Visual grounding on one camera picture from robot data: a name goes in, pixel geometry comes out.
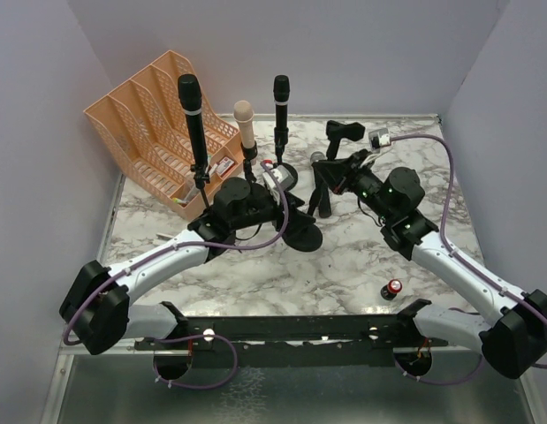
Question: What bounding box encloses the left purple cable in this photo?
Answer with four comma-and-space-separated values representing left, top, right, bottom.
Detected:
63, 159, 290, 390

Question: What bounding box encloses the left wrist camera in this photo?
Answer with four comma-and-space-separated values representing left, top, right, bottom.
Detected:
262, 163, 298, 191

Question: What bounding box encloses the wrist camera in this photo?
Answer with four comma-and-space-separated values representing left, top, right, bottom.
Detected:
368, 128, 391, 153
262, 163, 298, 191

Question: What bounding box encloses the black microphone white band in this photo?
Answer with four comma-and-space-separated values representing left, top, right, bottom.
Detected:
178, 74, 209, 173

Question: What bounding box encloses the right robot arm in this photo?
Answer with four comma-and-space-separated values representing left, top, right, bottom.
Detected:
312, 149, 547, 379

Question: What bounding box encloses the peach plastic file organizer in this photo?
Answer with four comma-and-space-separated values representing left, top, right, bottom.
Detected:
84, 50, 243, 221

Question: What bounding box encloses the red black small bottle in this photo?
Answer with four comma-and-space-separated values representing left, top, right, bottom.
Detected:
380, 279, 403, 301

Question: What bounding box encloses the black microphone silver grille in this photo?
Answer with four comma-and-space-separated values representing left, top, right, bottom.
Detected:
308, 169, 331, 218

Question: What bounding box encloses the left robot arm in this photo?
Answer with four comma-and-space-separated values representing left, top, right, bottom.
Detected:
59, 178, 315, 355

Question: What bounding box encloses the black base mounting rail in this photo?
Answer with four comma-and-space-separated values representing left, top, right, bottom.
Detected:
148, 304, 451, 370

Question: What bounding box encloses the small white clip piece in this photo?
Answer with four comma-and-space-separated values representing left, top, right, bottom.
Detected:
154, 233, 173, 245

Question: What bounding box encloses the peach pink microphone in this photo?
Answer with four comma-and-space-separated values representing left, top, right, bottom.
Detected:
233, 100, 255, 149

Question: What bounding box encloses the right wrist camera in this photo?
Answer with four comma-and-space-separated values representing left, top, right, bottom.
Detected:
368, 128, 391, 153

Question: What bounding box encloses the red white staples box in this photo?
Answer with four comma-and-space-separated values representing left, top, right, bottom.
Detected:
216, 156, 236, 177

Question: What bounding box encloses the black tripod microphone stand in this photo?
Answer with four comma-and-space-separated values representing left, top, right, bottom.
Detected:
191, 163, 210, 209

